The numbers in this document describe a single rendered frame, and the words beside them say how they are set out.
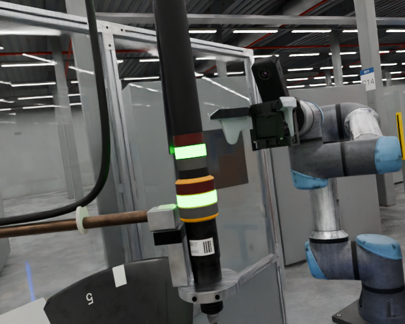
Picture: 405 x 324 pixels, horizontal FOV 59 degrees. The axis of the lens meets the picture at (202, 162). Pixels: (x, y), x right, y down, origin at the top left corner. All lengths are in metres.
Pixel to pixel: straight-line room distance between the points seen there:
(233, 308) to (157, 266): 1.13
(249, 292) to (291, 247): 2.74
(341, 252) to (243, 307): 0.72
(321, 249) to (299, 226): 3.34
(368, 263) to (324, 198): 0.22
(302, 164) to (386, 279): 0.50
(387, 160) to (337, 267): 0.47
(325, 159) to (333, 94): 4.09
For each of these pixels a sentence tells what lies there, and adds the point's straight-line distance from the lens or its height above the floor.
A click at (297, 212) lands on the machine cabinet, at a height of 0.64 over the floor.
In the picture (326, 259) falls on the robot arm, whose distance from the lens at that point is 1.16.
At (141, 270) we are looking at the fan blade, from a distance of 0.58.
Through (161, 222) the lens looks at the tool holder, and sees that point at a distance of 0.39.
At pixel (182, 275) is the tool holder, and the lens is 0.41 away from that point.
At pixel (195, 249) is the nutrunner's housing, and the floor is 1.50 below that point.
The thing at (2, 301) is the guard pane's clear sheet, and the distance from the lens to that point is 1.08.
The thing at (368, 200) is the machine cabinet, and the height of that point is 0.56.
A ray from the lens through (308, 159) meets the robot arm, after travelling 0.79.
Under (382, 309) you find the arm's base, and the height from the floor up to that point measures 1.08.
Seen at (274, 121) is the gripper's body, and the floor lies 1.64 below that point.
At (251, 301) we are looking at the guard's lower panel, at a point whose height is 0.85.
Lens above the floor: 1.62
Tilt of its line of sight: 3 degrees down
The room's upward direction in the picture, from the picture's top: 8 degrees counter-clockwise
